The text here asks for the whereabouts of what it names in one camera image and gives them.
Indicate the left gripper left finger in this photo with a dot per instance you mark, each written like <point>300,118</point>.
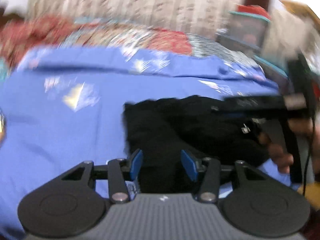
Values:
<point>117,172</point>

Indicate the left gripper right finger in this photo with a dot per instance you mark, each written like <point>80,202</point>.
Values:
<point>207,174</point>

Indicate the black pants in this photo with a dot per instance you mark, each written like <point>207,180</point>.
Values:
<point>165,127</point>

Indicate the person's right hand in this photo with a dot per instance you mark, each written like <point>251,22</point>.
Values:
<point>284,160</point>

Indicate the blue patterned bedsheet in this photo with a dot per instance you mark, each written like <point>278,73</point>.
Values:
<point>64,105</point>

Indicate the teal rimmed plastic tub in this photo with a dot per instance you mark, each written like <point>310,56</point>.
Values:
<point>244,36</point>

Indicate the beige floral curtain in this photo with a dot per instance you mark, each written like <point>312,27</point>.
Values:
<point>191,16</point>

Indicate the teal patterned cloth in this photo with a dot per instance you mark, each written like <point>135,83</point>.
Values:
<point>4,70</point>

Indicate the red floral patchwork quilt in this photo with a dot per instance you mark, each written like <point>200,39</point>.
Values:
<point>19,36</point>

